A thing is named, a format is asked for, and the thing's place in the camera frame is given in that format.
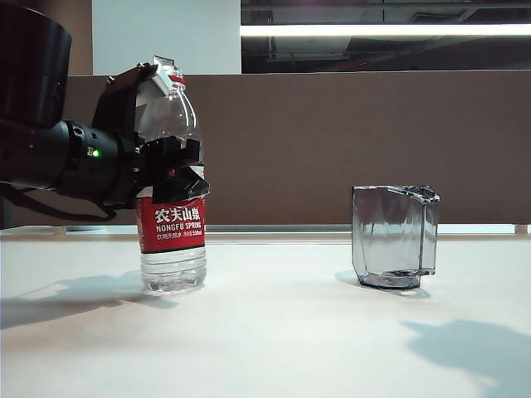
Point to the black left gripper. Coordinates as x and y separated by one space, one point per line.
134 174

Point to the Nongfu Spring water bottle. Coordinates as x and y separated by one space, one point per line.
172 232

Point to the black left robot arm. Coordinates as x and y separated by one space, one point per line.
33 62

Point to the white divider support clamp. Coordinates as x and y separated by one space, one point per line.
60 231
521 230

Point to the brown desk divider panel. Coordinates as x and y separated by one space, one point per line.
332 145

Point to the tan round column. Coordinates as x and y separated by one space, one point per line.
82 37

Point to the grey transparent plastic cup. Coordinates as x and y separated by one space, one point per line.
386 232

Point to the white ceiling light strip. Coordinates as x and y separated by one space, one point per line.
373 30

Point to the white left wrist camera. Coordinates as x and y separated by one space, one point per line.
166 81

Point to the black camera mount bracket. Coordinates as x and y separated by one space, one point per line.
116 103

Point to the small metal bracket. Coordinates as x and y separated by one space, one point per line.
162 61

